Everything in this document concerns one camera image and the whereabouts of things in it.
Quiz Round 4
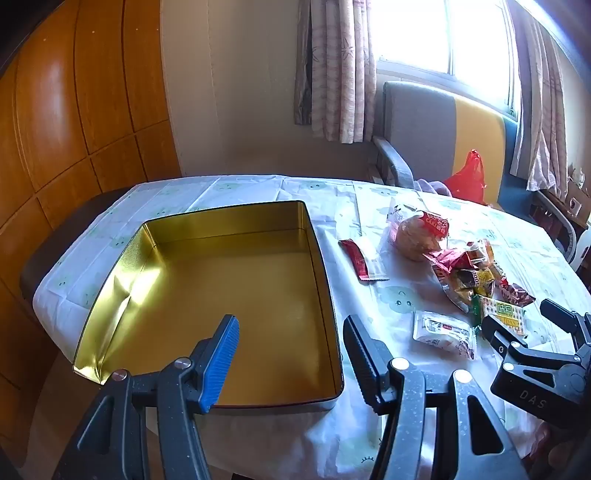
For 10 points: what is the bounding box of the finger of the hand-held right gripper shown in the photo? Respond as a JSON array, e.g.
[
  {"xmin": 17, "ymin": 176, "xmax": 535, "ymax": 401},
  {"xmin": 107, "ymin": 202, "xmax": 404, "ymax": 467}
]
[
  {"xmin": 481, "ymin": 316, "xmax": 578, "ymax": 418},
  {"xmin": 540, "ymin": 299, "xmax": 591, "ymax": 361}
]

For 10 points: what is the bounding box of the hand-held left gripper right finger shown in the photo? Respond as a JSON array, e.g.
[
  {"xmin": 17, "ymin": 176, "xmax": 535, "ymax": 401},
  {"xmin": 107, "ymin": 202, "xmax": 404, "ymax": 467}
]
[{"xmin": 342, "ymin": 315, "xmax": 529, "ymax": 480}]

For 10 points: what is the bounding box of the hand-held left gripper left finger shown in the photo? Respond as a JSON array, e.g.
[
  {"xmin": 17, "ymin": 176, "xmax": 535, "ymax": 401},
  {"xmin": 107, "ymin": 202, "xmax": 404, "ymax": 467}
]
[{"xmin": 53, "ymin": 314, "xmax": 241, "ymax": 480}]

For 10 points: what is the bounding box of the green yellow cracker packet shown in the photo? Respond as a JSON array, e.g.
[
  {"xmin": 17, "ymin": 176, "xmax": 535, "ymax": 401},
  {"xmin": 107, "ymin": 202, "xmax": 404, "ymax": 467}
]
[{"xmin": 471, "ymin": 295, "xmax": 527, "ymax": 335}]

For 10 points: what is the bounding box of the dark red small packet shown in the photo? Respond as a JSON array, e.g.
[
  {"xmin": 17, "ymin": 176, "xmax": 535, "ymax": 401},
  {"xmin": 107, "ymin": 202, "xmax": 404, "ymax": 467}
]
[{"xmin": 499, "ymin": 277, "xmax": 536, "ymax": 308}]

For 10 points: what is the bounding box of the white red-label snack packet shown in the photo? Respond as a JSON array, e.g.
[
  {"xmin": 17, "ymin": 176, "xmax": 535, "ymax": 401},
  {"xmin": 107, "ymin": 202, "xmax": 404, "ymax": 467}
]
[{"xmin": 412, "ymin": 310, "xmax": 476, "ymax": 360}]

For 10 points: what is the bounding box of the clear silver snack packet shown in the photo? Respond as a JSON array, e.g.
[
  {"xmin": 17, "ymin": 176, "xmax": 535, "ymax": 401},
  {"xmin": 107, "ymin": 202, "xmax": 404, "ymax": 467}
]
[{"xmin": 438, "ymin": 277, "xmax": 476, "ymax": 315}]

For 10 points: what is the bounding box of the gold tin box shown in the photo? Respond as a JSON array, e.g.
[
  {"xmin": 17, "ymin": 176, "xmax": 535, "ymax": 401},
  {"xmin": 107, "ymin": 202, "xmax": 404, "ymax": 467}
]
[{"xmin": 73, "ymin": 200, "xmax": 345, "ymax": 411}]

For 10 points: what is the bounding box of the long red foil packet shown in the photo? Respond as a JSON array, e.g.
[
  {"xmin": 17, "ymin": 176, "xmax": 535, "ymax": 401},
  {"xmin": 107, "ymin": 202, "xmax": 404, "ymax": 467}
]
[{"xmin": 425, "ymin": 247, "xmax": 472, "ymax": 278}]

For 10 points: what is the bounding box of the red white stick packet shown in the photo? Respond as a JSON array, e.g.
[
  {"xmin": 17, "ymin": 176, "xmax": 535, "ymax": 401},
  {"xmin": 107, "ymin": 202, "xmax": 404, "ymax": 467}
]
[{"xmin": 338, "ymin": 237, "xmax": 389, "ymax": 282}]

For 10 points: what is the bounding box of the cake bread packet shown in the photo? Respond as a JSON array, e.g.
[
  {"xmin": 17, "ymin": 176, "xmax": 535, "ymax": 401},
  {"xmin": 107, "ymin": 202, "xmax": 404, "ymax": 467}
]
[{"xmin": 381, "ymin": 196, "xmax": 451, "ymax": 261}]

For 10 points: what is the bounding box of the white plastic chair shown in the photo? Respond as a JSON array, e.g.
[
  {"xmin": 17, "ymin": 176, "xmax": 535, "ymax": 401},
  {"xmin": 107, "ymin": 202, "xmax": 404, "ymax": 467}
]
[{"xmin": 561, "ymin": 217, "xmax": 591, "ymax": 273}]

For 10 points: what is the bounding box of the wooden side table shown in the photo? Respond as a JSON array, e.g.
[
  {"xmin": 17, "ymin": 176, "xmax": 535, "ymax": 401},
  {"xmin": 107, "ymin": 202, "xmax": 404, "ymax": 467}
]
[{"xmin": 531, "ymin": 161, "xmax": 591, "ymax": 241}]

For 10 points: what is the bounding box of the white cloud-print tablecloth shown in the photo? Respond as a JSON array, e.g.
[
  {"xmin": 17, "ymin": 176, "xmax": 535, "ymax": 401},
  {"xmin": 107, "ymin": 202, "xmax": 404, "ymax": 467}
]
[{"xmin": 34, "ymin": 174, "xmax": 591, "ymax": 480}]

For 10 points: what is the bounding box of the red plastic bag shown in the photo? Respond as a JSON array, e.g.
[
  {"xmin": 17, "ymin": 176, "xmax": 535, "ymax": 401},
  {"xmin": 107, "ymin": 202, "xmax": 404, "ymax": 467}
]
[{"xmin": 443, "ymin": 149, "xmax": 488, "ymax": 204}]

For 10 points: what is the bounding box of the pink cloth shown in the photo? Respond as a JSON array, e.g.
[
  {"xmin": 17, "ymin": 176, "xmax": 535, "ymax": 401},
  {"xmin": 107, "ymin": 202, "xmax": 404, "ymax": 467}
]
[{"xmin": 413, "ymin": 178, "xmax": 455, "ymax": 197}]

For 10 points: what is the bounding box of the grey yellow blue chair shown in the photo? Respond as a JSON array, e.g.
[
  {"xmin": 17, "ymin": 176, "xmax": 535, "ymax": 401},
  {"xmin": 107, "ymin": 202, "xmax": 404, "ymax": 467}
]
[{"xmin": 367, "ymin": 80, "xmax": 555, "ymax": 217}]

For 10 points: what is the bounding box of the pink patterned curtain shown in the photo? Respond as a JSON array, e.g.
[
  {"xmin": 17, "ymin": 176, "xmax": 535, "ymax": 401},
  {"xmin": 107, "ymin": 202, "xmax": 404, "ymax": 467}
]
[
  {"xmin": 508, "ymin": 0, "xmax": 568, "ymax": 190},
  {"xmin": 294, "ymin": 0, "xmax": 379, "ymax": 144}
]

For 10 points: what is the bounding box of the wooden wardrobe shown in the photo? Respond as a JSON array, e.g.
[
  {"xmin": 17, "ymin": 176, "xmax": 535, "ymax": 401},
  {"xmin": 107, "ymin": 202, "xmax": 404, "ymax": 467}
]
[{"xmin": 0, "ymin": 0, "xmax": 183, "ymax": 416}]

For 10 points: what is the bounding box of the window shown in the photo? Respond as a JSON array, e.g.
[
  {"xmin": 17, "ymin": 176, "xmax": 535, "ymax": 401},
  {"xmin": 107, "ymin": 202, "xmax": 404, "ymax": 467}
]
[{"xmin": 369, "ymin": 0, "xmax": 522, "ymax": 116}]

